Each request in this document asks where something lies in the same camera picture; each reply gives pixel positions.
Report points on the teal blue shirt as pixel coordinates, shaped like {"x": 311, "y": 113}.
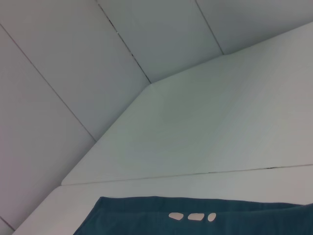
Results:
{"x": 195, "y": 220}

